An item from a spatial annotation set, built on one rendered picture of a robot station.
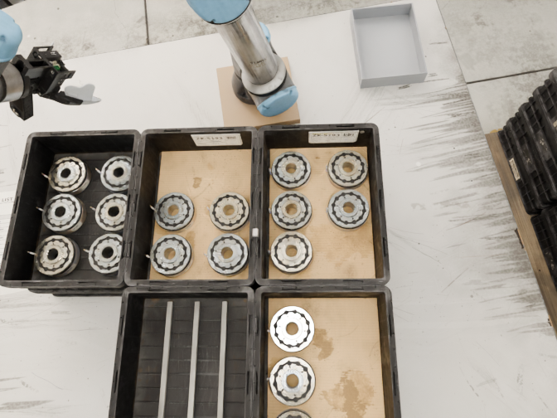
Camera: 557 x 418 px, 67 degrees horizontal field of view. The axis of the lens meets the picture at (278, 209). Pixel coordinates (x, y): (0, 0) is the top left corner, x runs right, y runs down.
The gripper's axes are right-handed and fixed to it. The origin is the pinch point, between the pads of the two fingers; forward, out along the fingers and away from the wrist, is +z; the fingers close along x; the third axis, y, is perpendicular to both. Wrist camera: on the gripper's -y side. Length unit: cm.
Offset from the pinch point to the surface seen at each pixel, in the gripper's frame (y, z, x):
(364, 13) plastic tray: 53, 69, -30
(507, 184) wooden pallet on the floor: 52, 104, -119
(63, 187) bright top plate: -25.7, -2.5, -14.0
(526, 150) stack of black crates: 65, 97, -109
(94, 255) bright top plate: -25.0, -11.3, -33.5
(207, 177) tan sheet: 1.3, 11.1, -37.2
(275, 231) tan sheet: 8, 6, -60
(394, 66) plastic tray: 50, 60, -49
